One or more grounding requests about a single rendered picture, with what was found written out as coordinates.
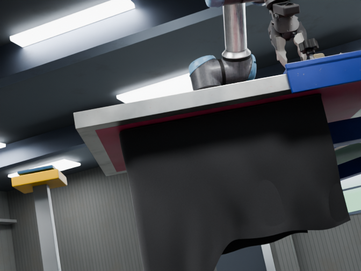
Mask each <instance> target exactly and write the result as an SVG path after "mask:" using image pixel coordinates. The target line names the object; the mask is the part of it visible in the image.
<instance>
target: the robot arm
mask: <svg viewBox="0 0 361 271"><path fill-rule="evenodd" d="M205 2H206V5H207V6H208V7H210V8H213V7H217V8H219V7H221V6H223V20H224V30H225V48H226V49H225V50H224V52H223V53H222V59H217V60H216V58H215V57H214V56H212V55H207V56H203V57H200V58H198V59H196V60H194V61H193V62H192V63H191V64H190V65H189V73H190V75H189V76H190V79H191V84H192V89H193V91H195V90H201V89H207V88H213V87H218V86H222V85H228V84H234V83H239V82H245V81H251V80H254V78H255V76H256V59H255V57H254V55H253V54H251V51H250V50H248V49H247V35H246V10H245V3H249V2H252V4H254V5H258V6H262V5H266V8H267V9H268V10H269V12H270V14H271V15H272V20H271V22H270V25H269V28H268V31H269V36H270V40H271V45H273V46H274V47H275V49H276V54H277V60H278V61H280V62H281V64H282V65H283V66H284V67H285V64H287V58H286V51H285V44H286V42H292V40H293V42H294V44H295V45H296V46H297V48H298V54H299V56H300V57H301V58H300V59H301V61H305V60H306V59H307V55H306V54H303V53H302V52H300V49H299V45H298V44H299V43H301V42H303V41H304V40H306V39H307V33H306V30H305V28H304V27H303V25H302V23H301V22H298V17H296V16H295V14H299V13H300V6H299V4H294V3H290V2H291V1H290V0H205ZM295 33H296V35H295Z"/></svg>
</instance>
